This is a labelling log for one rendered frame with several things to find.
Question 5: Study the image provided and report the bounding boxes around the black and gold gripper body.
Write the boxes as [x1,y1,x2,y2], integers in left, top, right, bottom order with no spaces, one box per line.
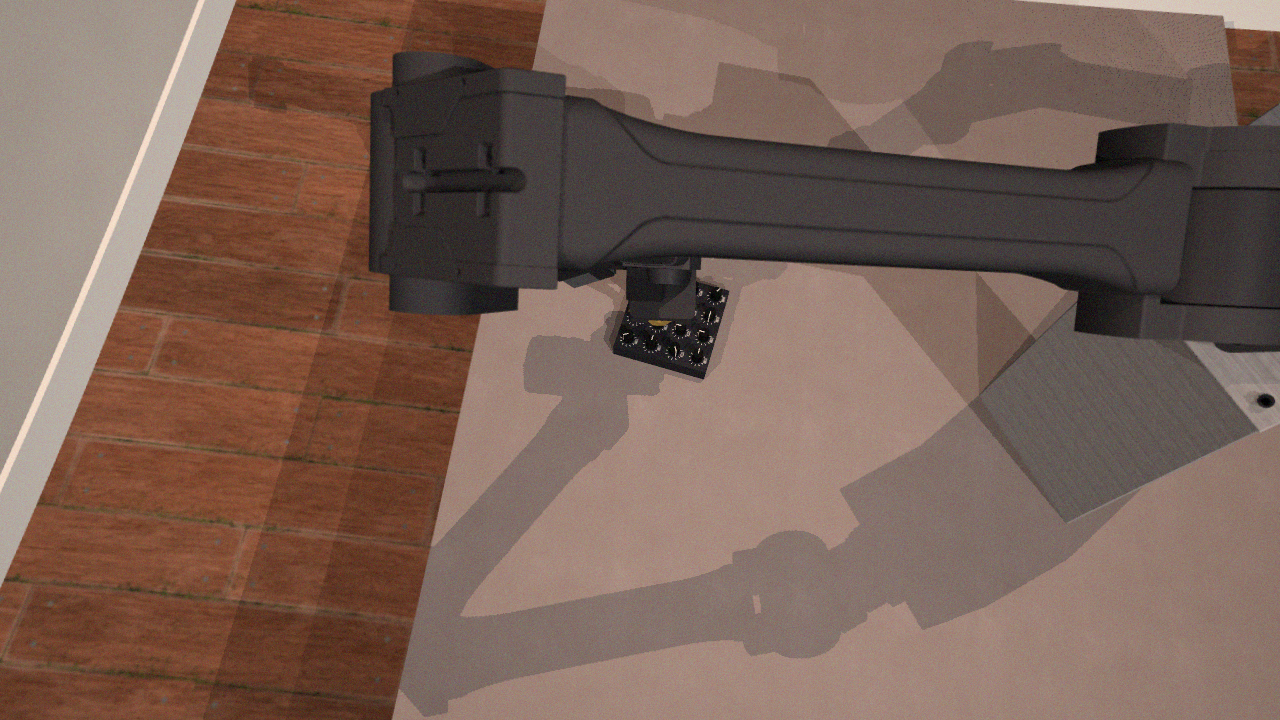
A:
[628,270,696,325]

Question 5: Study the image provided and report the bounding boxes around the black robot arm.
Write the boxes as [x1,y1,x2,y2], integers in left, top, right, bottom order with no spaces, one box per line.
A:
[369,51,1280,354]

